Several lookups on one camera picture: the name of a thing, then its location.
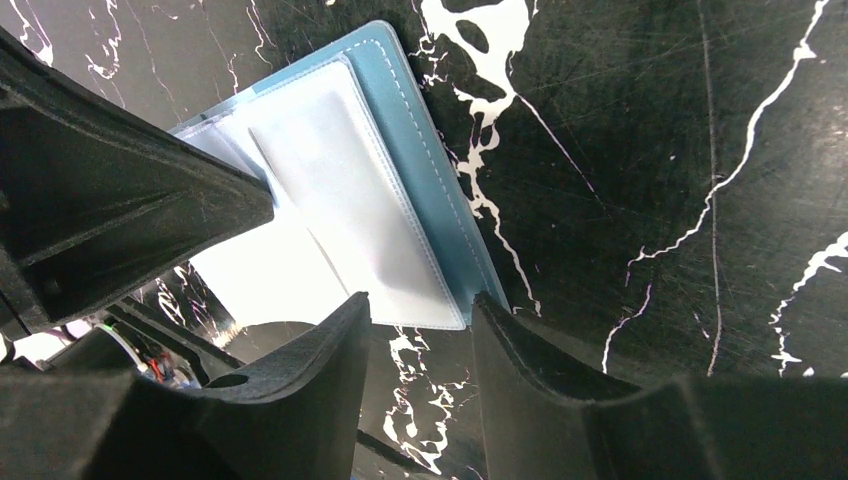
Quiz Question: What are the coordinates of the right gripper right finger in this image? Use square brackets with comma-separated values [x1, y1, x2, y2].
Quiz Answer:
[472, 292, 847, 479]

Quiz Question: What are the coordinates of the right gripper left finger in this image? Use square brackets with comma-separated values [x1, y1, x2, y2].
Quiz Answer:
[1, 292, 371, 479]

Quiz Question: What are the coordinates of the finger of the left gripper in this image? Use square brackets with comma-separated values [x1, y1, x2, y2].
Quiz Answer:
[1, 33, 272, 340]

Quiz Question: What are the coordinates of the blue card holder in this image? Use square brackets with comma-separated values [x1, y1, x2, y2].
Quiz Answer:
[174, 21, 506, 330]

